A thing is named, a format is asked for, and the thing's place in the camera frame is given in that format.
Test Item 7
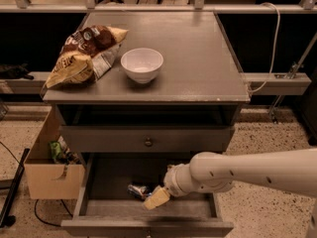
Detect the yellow brown chip bag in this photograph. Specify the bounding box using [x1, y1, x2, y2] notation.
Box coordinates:
[45, 25, 128, 89]

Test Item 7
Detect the grey wooden drawer cabinet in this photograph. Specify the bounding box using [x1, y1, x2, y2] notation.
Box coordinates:
[43, 11, 251, 238]

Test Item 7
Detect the silver blue redbull can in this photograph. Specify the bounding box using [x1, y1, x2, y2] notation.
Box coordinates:
[128, 184, 152, 200]

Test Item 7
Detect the black object on ledge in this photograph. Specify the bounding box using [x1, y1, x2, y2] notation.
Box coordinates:
[0, 63, 34, 80]

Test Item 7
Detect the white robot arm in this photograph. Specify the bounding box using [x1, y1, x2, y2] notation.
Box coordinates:
[144, 149, 317, 210]

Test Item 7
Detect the black floor cable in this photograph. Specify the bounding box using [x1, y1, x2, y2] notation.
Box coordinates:
[34, 199, 73, 227]

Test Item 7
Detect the grey upper drawer with knob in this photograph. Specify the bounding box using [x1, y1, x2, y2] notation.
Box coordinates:
[60, 126, 235, 153]

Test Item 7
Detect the open grey middle drawer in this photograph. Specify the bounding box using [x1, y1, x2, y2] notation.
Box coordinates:
[62, 153, 233, 238]

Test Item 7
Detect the white bowl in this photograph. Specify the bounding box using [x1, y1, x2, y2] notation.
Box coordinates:
[121, 48, 163, 84]

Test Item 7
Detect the white cable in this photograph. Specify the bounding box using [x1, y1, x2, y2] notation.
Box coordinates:
[247, 2, 281, 95]

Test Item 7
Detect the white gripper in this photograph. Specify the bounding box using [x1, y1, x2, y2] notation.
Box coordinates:
[144, 164, 198, 210]

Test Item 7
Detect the cardboard box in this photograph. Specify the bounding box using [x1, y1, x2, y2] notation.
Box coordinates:
[24, 109, 84, 199]

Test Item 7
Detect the green snack packet in box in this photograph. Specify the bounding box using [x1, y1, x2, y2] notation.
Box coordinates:
[49, 141, 63, 161]

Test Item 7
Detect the black flat bar on floor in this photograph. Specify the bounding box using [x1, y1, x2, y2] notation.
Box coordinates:
[0, 148, 30, 228]

